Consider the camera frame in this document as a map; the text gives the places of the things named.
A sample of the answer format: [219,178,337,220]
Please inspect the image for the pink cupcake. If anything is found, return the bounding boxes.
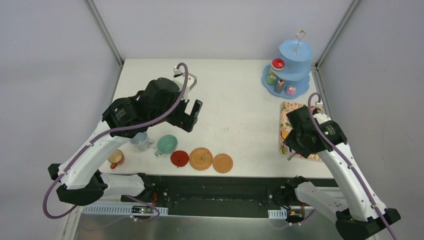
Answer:
[285,85,297,96]

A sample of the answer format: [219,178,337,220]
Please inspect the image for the green teacup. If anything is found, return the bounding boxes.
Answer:
[154,134,178,157]

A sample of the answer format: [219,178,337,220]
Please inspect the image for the woven rattan coaster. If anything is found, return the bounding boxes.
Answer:
[189,147,213,171]

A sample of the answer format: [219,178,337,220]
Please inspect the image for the orange small mug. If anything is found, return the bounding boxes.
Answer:
[107,149,125,170]

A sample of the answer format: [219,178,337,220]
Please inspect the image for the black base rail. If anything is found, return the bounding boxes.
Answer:
[82,173,316,220]

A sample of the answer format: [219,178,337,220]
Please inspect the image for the red apple coaster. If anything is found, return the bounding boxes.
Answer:
[170,150,190,168]

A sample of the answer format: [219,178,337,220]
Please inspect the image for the round orange biscuit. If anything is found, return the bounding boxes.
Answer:
[280,131,290,140]

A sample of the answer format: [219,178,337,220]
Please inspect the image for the chocolate slice cake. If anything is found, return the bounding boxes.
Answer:
[274,78,286,94]

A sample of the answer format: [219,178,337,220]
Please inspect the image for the blue three-tier cake stand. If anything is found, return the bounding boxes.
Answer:
[262,29,314,100]

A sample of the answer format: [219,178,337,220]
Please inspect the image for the light blue mug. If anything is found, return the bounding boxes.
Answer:
[129,131,155,152]

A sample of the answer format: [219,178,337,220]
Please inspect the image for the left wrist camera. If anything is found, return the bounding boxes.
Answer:
[172,66,197,102]

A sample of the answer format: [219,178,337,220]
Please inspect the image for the red jam tart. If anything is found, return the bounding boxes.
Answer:
[271,58,286,71]

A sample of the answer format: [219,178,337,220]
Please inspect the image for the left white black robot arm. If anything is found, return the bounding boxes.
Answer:
[48,74,202,206]

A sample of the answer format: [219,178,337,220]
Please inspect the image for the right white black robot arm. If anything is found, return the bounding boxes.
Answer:
[283,106,401,240]

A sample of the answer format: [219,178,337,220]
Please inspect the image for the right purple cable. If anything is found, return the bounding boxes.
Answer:
[307,92,400,240]

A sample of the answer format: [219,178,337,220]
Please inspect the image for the orange round coaster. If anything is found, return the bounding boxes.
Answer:
[212,153,234,174]

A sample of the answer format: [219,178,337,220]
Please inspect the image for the floral serving tray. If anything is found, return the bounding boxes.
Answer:
[279,101,321,162]

